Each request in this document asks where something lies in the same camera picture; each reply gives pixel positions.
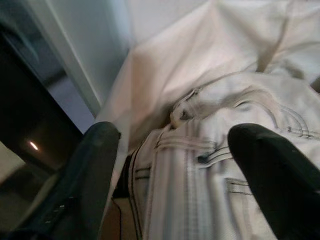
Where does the white door frame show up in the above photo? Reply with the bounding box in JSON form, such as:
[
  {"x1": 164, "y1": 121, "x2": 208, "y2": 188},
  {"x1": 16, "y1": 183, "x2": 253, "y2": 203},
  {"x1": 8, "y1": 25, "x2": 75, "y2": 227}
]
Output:
[{"x1": 32, "y1": 0, "x2": 103, "y2": 115}]

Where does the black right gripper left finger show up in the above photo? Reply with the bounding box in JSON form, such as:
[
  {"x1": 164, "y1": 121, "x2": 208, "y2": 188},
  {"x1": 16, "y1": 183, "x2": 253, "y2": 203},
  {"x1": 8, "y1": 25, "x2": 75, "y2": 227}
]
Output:
[{"x1": 15, "y1": 120, "x2": 122, "y2": 240}]

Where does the white garment with dark stitching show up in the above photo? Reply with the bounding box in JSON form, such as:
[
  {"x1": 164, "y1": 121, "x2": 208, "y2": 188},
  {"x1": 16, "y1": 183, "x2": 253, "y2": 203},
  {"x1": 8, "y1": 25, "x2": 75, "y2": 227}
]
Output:
[{"x1": 126, "y1": 71, "x2": 320, "y2": 240}]

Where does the black glossy appliance panel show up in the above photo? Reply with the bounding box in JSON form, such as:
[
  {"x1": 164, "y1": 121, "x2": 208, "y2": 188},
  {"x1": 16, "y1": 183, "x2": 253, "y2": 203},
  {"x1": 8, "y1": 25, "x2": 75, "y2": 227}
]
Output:
[{"x1": 0, "y1": 22, "x2": 85, "y2": 172}]

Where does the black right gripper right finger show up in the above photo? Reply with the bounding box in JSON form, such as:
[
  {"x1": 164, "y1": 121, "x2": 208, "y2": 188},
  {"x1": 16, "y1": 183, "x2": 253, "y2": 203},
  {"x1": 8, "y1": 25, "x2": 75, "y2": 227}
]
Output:
[{"x1": 227, "y1": 123, "x2": 320, "y2": 240}]

